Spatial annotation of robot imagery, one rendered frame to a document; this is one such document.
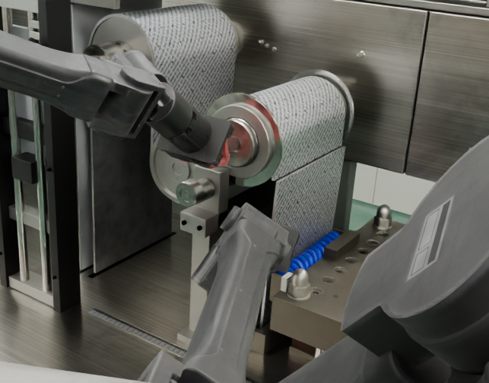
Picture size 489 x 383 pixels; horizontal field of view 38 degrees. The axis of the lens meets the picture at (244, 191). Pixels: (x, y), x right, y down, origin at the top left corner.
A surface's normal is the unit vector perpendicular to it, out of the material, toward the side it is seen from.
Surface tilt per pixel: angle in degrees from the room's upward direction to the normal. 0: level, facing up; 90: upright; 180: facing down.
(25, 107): 90
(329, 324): 90
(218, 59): 92
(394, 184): 90
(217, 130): 53
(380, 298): 58
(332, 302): 0
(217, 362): 31
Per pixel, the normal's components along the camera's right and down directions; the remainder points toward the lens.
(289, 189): 0.83, 0.29
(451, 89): -0.54, 0.29
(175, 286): 0.06, -0.93
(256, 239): 0.56, -0.74
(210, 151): -0.39, -0.33
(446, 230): -0.81, -0.58
